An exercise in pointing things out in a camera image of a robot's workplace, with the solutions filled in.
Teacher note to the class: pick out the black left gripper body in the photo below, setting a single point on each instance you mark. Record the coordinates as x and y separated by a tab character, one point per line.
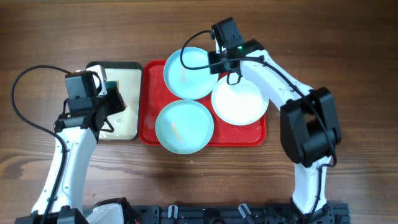
112	103

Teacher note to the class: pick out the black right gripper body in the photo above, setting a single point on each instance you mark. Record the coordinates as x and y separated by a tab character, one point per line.
217	68

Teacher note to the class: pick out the green yellow sponge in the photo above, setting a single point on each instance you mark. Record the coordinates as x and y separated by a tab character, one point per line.
111	85

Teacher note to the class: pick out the light blue plate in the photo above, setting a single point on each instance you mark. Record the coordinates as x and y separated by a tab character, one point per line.
184	127
189	84

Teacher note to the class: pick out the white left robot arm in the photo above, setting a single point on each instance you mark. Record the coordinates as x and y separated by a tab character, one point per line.
76	133

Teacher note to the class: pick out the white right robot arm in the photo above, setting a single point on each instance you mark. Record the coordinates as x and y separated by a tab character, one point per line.
309	127

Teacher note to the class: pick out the black soapy water tray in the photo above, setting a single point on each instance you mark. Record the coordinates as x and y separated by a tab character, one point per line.
128	76

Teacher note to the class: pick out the red serving tray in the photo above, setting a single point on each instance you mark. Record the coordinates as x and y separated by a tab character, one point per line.
155	96

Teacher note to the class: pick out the white plate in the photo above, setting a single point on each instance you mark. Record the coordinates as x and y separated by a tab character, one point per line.
240	104

